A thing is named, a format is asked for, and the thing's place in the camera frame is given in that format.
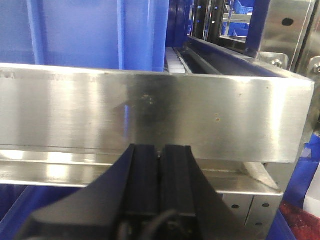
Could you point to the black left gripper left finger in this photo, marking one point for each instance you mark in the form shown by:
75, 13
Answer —
128, 189

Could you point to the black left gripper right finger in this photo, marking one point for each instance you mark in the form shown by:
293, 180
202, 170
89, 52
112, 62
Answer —
201, 213

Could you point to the blue plastic crate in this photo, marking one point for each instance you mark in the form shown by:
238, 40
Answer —
104, 34

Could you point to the blue storage bin background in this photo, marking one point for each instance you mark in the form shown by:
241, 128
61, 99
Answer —
237, 17

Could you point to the stainless steel conveyor frame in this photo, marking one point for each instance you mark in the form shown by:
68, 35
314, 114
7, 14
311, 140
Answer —
61, 128

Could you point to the blue conveyor guide rail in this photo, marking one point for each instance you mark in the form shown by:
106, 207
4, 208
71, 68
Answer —
206, 58

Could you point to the stainless steel upright bracket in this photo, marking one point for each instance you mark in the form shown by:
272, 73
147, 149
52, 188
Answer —
291, 37

